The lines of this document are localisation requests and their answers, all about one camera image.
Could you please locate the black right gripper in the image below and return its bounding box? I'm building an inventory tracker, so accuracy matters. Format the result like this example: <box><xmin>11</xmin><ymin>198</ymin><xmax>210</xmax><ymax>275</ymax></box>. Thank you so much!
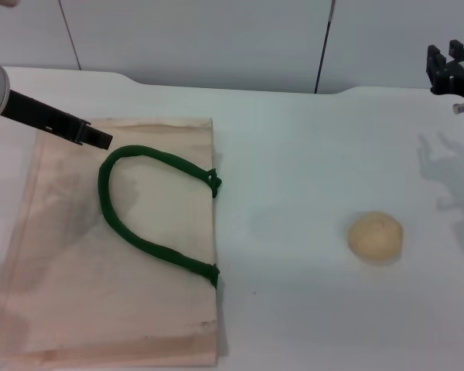
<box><xmin>425</xmin><ymin>39</ymin><xmax>464</xmax><ymax>100</ymax></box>

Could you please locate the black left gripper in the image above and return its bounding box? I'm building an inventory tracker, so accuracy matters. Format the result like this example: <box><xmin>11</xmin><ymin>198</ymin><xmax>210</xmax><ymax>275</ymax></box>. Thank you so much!
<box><xmin>1</xmin><ymin>89</ymin><xmax>114</xmax><ymax>151</ymax></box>

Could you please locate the white handbag with green handle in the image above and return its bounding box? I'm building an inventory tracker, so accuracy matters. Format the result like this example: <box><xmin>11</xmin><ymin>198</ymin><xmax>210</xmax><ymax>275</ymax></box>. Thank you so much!
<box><xmin>0</xmin><ymin>117</ymin><xmax>227</xmax><ymax>368</ymax></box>

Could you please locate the round egg yolk pastry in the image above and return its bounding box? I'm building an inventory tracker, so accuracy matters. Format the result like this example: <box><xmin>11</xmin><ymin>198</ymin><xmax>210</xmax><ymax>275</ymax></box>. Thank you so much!
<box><xmin>346</xmin><ymin>210</ymin><xmax>404</xmax><ymax>267</ymax></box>

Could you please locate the thin brown cable on wall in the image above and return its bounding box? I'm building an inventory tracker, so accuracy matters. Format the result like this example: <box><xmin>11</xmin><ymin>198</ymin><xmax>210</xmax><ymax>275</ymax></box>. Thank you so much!
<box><xmin>59</xmin><ymin>0</ymin><xmax>82</xmax><ymax>72</ymax></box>

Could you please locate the thin black cable on wall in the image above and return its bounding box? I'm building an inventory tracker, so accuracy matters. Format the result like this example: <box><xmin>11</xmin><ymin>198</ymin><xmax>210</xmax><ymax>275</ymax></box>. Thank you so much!
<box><xmin>314</xmin><ymin>0</ymin><xmax>336</xmax><ymax>94</ymax></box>

